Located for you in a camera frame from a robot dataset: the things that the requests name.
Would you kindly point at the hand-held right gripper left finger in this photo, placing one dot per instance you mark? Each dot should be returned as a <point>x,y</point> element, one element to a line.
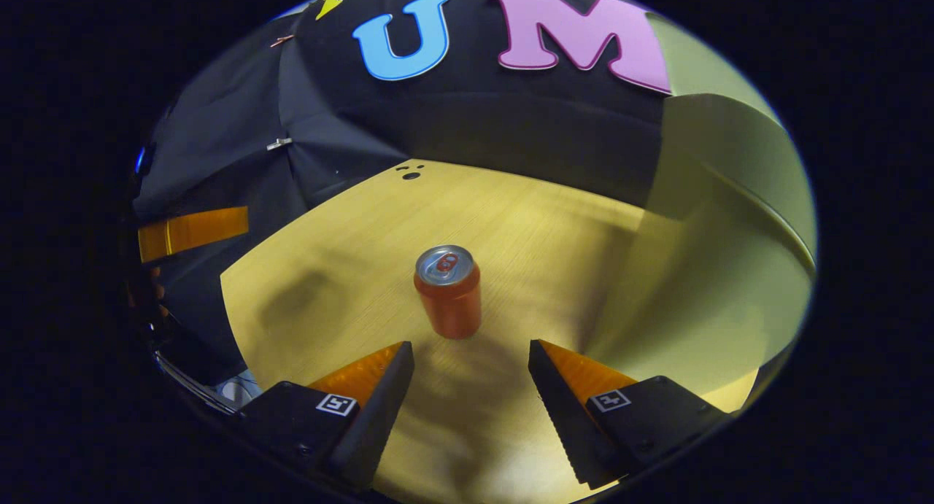
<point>376,424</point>

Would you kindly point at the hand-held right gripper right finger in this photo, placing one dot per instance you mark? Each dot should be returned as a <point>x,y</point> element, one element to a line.
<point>565,424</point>

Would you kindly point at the green desktop garbage bin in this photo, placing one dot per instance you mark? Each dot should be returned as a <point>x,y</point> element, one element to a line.
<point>715,292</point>

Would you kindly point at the wooden desktop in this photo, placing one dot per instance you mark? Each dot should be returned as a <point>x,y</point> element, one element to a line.
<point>365,270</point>

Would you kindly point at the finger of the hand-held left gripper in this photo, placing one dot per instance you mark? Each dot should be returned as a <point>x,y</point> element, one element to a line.
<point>197,230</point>

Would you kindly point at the copper metal clip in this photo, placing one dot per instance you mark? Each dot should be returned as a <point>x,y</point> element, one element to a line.
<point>281,41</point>

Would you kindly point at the silver metal clip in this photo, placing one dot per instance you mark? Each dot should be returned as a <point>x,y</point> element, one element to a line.
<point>279,144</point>

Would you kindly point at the black backdrop cloth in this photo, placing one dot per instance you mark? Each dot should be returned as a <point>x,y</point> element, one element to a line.
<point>474,117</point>

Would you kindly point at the orange pop can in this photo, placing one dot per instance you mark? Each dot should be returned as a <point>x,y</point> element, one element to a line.
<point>452,307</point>

